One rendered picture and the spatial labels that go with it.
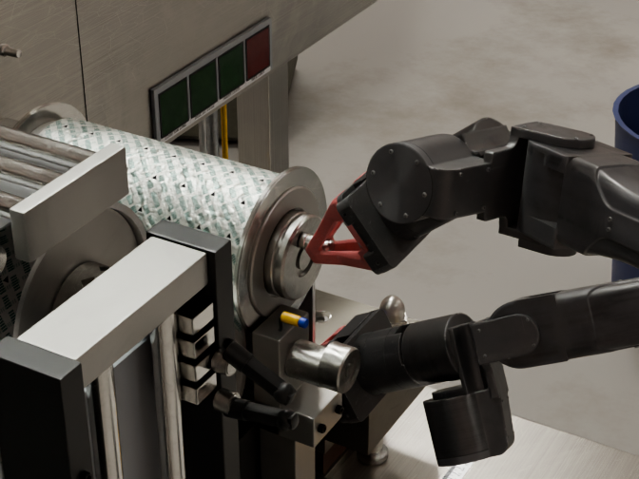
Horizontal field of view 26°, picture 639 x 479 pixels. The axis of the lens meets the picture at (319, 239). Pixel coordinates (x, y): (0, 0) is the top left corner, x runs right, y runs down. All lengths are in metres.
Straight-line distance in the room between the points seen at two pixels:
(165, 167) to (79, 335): 0.45
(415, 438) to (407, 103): 2.92
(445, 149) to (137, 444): 0.30
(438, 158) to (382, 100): 3.45
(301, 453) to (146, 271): 0.46
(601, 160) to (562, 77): 3.67
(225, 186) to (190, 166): 0.04
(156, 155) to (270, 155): 0.97
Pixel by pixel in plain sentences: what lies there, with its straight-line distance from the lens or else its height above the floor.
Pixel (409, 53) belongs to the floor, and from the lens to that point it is 4.74.
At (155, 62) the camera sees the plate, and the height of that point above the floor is 1.25.
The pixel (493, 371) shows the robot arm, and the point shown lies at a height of 1.16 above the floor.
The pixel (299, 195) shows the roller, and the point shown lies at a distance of 1.16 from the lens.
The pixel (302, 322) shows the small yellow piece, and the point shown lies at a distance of 1.11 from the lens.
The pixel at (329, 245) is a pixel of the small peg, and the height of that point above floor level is 1.28.
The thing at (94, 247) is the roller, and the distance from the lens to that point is 0.95.
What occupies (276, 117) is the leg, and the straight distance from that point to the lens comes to 2.14.
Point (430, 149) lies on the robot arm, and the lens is 0.96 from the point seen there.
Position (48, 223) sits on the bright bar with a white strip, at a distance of 0.85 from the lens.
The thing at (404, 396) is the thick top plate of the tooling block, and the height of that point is 0.99.
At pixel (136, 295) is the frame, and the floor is 1.44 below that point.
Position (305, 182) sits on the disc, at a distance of 1.17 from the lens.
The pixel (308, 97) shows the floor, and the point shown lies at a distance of 4.41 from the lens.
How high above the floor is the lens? 1.86
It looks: 31 degrees down
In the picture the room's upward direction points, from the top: straight up
